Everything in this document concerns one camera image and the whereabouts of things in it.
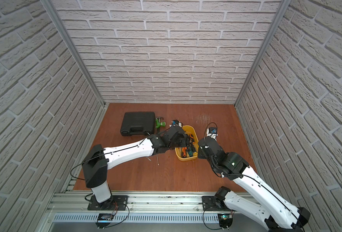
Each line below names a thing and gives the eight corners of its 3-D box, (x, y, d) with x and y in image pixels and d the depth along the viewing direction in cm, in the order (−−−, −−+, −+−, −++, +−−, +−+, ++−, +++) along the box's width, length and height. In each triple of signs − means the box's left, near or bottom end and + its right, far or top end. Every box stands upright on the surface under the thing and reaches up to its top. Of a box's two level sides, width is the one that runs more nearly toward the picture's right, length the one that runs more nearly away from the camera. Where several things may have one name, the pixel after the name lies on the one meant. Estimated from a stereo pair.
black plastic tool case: (121, 136, 101) (119, 132, 97) (127, 116, 113) (125, 111, 109) (154, 136, 101) (153, 132, 97) (156, 116, 113) (156, 111, 109)
